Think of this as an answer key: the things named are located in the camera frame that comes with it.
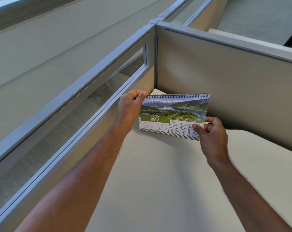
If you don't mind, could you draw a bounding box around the person's left hand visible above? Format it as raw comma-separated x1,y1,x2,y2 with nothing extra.
118,90,148,133

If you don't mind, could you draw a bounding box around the person's right hand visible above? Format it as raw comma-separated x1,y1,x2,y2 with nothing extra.
192,116,229,167

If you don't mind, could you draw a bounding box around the spiral-bound desk calendar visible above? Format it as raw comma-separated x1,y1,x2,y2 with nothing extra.
138,88,211,142

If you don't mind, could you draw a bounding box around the person's left forearm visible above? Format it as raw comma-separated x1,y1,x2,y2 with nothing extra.
15,123,134,232

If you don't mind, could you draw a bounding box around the person's right forearm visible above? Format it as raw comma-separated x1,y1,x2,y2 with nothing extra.
206,156,292,232

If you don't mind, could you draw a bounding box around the beige fabric cubicle partition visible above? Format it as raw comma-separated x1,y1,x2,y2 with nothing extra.
155,21,292,155

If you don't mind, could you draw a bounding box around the grey partition with glass strip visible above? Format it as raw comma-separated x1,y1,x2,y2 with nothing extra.
0,21,159,232

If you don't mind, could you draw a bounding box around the grey-framed cubicle partition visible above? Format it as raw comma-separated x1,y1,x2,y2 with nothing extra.
158,0,230,29

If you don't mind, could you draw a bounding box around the window frame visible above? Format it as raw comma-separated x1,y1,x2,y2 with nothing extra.
0,0,52,35

